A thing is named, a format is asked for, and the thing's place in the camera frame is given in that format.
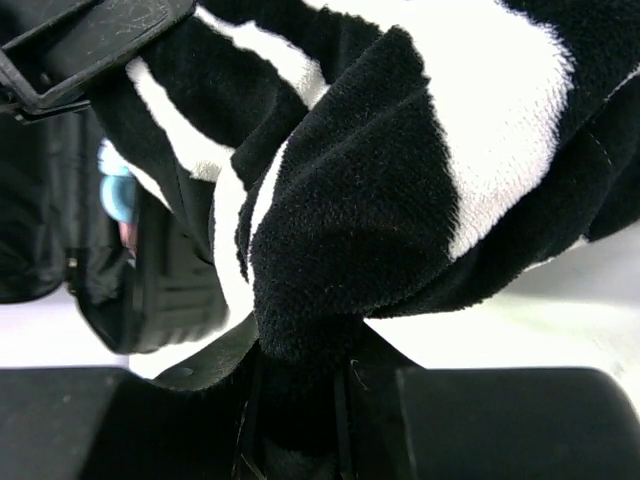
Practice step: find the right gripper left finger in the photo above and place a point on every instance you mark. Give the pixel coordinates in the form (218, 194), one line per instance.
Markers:
(107, 423)

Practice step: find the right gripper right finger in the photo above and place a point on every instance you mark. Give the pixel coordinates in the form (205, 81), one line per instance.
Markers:
(402, 421)

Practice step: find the black hard-shell suitcase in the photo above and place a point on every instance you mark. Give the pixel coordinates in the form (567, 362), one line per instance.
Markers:
(54, 230)

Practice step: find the pink cat-ear headphones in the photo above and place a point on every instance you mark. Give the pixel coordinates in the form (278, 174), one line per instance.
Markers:
(118, 193)

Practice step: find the zebra striped plush pouch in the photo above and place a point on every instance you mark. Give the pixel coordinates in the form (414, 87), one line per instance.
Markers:
(345, 160)

